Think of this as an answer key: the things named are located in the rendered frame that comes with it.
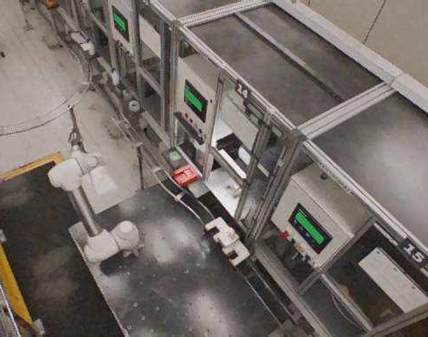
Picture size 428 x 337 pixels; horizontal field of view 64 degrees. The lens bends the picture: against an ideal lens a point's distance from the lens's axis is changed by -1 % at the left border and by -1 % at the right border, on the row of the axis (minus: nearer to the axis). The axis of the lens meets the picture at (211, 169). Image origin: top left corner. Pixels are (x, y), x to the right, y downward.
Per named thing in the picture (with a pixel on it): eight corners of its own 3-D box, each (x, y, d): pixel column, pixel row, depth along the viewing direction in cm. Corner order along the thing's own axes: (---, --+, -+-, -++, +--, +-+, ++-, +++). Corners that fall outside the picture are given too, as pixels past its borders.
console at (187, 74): (173, 109, 262) (174, 58, 225) (203, 96, 274) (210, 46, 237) (204, 146, 244) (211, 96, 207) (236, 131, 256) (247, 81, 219)
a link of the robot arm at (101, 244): (122, 254, 247) (94, 270, 238) (115, 245, 260) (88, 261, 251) (79, 159, 216) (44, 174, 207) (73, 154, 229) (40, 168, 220)
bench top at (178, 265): (68, 230, 272) (67, 227, 269) (181, 174, 317) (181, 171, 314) (169, 419, 207) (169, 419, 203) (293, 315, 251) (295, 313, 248)
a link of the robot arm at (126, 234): (143, 242, 262) (141, 229, 245) (121, 254, 255) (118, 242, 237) (132, 226, 269) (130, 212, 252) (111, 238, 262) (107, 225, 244)
